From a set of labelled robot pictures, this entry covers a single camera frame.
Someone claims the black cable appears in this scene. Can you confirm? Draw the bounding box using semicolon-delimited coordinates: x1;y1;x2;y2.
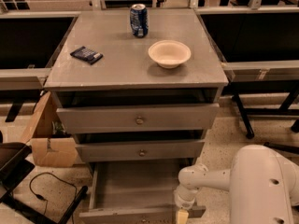
28;171;78;224

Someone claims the grey middle drawer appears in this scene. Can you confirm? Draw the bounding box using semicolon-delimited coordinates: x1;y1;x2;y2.
76;140;204;162

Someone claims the grey top drawer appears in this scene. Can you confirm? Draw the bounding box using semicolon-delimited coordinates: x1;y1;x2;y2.
57;104;219;134

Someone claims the right grey desk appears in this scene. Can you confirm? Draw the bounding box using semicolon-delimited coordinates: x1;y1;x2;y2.
195;7;299;139

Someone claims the grey bottom drawer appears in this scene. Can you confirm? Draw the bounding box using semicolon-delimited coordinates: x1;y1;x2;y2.
78;161;207;224

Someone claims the dark blue snack packet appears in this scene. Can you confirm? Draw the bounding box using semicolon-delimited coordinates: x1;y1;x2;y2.
70;46;104;65

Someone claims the grey drawer cabinet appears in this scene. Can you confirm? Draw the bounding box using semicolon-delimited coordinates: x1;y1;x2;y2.
44;8;229;183

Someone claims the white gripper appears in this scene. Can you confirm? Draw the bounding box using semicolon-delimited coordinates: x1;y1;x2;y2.
174;163;231;224

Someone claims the white paper bowl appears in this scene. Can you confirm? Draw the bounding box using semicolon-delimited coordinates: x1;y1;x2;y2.
148;40;192;69

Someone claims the grey desk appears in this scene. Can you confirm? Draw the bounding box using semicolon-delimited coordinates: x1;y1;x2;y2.
0;11;78;122
195;7;299;139

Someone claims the grey drawer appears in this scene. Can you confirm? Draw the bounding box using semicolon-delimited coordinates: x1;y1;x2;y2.
76;140;204;162
78;161;207;224
57;104;219;134

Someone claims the left grey desk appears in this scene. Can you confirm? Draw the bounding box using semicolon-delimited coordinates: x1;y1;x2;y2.
0;11;78;122

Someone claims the black office chair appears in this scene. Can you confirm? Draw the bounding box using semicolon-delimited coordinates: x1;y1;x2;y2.
0;142;88;224

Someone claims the blue soda can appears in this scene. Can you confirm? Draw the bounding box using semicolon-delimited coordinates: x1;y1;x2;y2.
130;4;149;37

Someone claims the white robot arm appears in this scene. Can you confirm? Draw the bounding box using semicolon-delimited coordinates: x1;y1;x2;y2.
174;145;299;224

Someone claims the brown cardboard box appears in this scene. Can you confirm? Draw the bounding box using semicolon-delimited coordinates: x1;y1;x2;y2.
20;92;78;168

